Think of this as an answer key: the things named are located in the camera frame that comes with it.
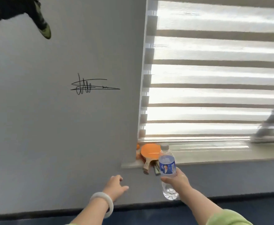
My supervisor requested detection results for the person's left hand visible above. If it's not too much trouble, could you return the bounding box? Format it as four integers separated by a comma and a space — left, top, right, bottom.
102, 174, 130, 202

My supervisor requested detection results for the person's right hand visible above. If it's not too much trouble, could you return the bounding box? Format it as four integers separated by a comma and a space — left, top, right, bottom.
160, 167, 193, 201

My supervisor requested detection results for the clear plastic water bottle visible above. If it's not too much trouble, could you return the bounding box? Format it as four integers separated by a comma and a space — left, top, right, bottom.
158, 142, 179, 201

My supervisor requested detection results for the red paddle dark handle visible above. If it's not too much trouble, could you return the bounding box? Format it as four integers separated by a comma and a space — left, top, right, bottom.
153, 161, 161, 177

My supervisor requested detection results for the person's left forearm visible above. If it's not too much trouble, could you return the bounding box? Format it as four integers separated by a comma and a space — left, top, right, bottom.
70, 199, 109, 225

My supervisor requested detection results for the person's right forearm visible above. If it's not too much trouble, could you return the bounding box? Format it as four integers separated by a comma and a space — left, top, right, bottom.
179, 188, 223, 225

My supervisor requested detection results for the white jade bracelet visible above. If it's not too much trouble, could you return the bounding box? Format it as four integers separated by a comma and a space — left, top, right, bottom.
89, 192, 114, 219

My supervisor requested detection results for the footballer leg wall sticker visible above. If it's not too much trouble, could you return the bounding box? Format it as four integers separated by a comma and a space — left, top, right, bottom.
0, 0, 52, 74

